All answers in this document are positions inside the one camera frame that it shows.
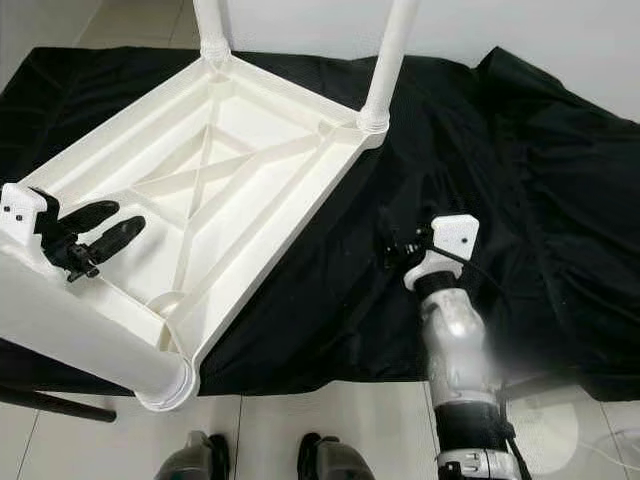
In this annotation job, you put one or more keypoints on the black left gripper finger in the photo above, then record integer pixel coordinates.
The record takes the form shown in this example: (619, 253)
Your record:
(88, 217)
(112, 240)

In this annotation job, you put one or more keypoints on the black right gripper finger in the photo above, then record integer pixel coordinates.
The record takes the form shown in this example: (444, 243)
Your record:
(391, 236)

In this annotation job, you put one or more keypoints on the white plastic table top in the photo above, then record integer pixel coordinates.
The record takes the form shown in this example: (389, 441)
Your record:
(260, 130)

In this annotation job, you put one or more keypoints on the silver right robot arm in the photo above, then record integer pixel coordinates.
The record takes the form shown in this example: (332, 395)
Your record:
(455, 340)

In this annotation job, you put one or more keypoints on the black cloth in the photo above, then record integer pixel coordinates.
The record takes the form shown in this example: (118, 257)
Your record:
(540, 150)

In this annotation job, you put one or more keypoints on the black metal stand leg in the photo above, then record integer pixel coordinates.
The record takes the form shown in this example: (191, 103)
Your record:
(70, 405)
(540, 385)

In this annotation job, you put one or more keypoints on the grey robot right leg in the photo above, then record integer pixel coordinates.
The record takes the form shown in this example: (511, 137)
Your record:
(338, 463)

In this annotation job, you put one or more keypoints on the white round lamp base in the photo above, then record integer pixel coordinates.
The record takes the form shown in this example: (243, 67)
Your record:
(560, 440)

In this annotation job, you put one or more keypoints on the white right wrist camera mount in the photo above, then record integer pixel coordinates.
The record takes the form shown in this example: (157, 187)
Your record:
(458, 232)

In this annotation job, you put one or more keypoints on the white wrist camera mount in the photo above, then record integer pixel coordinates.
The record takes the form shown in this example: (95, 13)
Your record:
(458, 232)
(22, 210)

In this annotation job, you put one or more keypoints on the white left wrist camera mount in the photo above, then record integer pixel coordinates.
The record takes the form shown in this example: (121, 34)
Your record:
(22, 210)

